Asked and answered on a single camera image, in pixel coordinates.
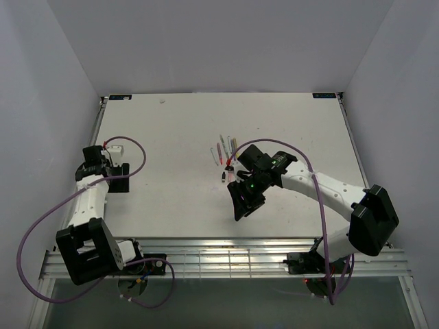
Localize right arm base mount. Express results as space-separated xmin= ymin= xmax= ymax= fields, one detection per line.
xmin=280 ymin=236 xmax=354 ymax=277

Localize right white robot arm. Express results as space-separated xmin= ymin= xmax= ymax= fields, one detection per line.
xmin=226 ymin=145 xmax=399 ymax=274

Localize pink highlighter pen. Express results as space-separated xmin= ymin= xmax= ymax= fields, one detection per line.
xmin=217 ymin=143 xmax=223 ymax=165

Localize blue corner label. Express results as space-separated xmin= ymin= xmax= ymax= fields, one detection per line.
xmin=312 ymin=93 xmax=337 ymax=99
xmin=108 ymin=95 xmax=132 ymax=101

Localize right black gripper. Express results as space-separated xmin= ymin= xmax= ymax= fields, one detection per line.
xmin=227 ymin=171 xmax=268 ymax=221

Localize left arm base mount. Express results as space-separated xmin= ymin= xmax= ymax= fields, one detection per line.
xmin=118 ymin=239 xmax=167 ymax=277

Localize right blue corner label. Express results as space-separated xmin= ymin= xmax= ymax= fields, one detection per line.
xmin=312 ymin=93 xmax=337 ymax=99

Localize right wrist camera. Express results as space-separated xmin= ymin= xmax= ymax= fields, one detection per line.
xmin=225 ymin=163 xmax=241 ymax=182

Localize aluminium rail frame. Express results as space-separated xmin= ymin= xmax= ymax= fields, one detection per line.
xmin=38 ymin=238 xmax=412 ymax=284

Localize left blue corner label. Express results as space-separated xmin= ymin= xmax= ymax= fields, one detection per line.
xmin=108 ymin=95 xmax=132 ymax=101

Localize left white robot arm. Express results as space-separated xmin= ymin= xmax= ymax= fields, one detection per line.
xmin=56 ymin=145 xmax=145 ymax=285

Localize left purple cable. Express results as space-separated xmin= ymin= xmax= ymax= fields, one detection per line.
xmin=16 ymin=136 xmax=176 ymax=308

